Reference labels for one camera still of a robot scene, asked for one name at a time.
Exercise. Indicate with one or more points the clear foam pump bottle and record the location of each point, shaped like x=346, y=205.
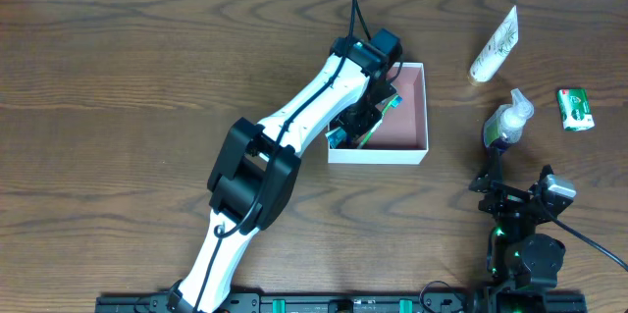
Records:
x=505, y=126

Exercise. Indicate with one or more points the red white toothpaste tube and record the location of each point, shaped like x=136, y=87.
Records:
x=336, y=137

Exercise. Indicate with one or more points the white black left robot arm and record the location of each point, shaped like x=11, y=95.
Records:
x=255, y=172

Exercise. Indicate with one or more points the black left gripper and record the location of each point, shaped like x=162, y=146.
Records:
x=357, y=120

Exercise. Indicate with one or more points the white box pink interior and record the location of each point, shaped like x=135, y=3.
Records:
x=403, y=137

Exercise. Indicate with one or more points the green Dettol soap box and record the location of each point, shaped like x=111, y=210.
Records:
x=575, y=110

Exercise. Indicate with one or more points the green toothbrush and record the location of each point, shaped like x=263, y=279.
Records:
x=392, y=103

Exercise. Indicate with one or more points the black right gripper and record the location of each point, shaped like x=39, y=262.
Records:
x=503, y=193

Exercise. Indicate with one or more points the cream leaf-print lotion tube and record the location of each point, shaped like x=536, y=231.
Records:
x=496, y=50

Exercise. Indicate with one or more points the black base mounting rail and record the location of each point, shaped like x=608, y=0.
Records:
x=242, y=302

